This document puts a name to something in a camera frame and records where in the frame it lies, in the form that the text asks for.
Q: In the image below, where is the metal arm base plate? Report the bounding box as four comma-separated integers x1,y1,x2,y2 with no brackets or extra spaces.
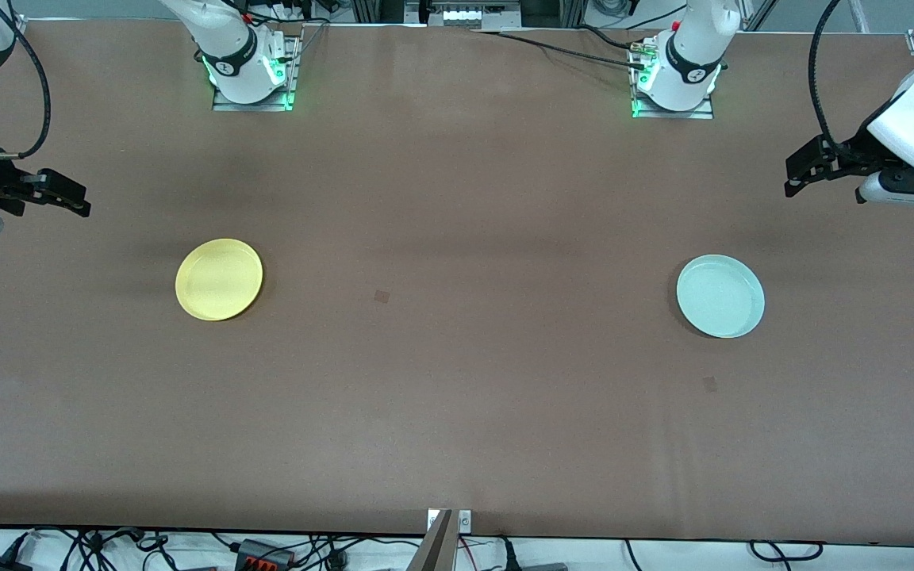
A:
212,33,304,113
630,38,716,121

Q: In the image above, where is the yellow plate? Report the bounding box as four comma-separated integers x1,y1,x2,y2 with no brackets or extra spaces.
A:
175,238,264,322

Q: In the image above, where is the black looped cable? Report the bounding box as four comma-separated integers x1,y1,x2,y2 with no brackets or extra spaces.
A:
748,538,826,563

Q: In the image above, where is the black cable tangle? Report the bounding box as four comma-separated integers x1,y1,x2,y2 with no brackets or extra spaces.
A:
0,527,229,571

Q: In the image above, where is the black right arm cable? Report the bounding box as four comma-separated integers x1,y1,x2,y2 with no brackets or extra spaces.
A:
0,0,52,161

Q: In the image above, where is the white terminal block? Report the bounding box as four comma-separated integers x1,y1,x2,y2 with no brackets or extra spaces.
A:
441,2,523,30

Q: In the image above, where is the red wire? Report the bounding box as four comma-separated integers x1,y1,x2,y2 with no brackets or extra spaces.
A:
457,535,507,559

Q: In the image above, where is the grey camera mount pole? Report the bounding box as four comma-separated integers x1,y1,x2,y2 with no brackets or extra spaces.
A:
407,508,474,571

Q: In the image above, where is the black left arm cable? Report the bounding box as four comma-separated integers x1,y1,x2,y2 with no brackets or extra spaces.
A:
809,0,858,153

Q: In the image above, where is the light green plate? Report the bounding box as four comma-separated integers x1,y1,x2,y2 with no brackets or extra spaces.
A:
676,254,766,339

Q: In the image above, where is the black orange power strip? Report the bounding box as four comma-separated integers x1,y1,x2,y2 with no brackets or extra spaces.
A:
235,538,297,571

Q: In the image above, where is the black cable on table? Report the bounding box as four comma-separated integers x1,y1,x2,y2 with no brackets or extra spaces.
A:
473,29,650,72
501,24,648,53

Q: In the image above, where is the aluminium frame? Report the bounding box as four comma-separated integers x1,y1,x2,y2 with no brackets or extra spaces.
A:
348,0,589,31

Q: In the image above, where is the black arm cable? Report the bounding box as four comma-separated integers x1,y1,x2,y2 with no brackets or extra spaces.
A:
809,0,858,153
0,0,52,161

